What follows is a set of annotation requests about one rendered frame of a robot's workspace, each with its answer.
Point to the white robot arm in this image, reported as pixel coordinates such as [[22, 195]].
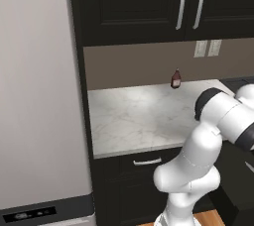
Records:
[[198, 157]]

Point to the black drawer front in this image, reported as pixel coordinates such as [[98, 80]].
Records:
[[145, 162]]

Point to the dark red sauce bottle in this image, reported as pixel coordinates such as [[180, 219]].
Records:
[[176, 79]]

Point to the grey fridge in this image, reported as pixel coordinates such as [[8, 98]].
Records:
[[39, 97]]

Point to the black base cupboard door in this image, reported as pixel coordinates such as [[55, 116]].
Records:
[[139, 200]]

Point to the black hob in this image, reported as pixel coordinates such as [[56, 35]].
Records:
[[237, 83]]

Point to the black oven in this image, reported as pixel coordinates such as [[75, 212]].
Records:
[[236, 177]]

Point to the white wall socket plate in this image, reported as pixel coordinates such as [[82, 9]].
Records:
[[200, 48], [214, 48]]

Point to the black wall cupboard door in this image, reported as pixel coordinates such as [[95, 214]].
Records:
[[225, 2], [132, 5]]

